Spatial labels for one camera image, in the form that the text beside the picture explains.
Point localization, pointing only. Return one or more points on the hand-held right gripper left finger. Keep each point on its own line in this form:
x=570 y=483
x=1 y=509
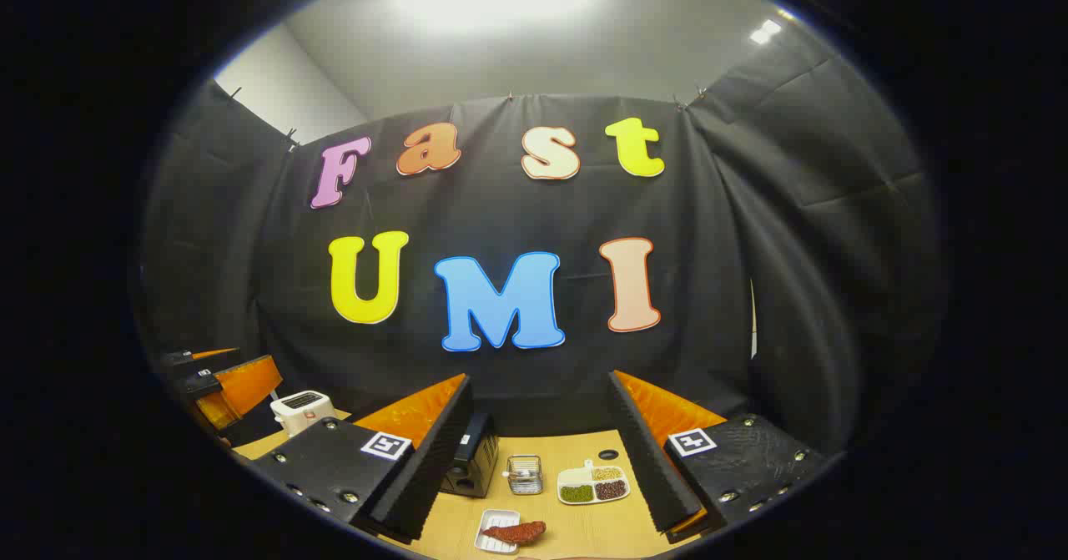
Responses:
x=434 y=460

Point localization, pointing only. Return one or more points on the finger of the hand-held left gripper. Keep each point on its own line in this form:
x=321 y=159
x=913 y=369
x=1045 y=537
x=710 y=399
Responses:
x=188 y=357
x=242 y=389

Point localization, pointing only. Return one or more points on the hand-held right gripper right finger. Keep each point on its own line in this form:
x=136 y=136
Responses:
x=642 y=451

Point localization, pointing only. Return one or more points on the black electric oven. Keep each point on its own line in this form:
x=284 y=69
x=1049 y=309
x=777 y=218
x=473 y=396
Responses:
x=476 y=460

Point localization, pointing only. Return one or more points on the brown meat steak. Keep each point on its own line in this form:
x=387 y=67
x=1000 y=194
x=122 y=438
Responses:
x=517 y=532

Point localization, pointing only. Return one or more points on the white divided plate with beans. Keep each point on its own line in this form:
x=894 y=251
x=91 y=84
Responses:
x=592 y=485

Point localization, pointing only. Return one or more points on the white toaster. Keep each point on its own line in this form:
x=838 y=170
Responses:
x=300 y=414

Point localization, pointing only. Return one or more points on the white rectangular tray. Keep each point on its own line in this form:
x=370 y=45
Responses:
x=492 y=520

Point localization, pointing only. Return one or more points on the black backdrop cloth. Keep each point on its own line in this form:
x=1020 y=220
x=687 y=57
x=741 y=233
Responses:
x=501 y=209

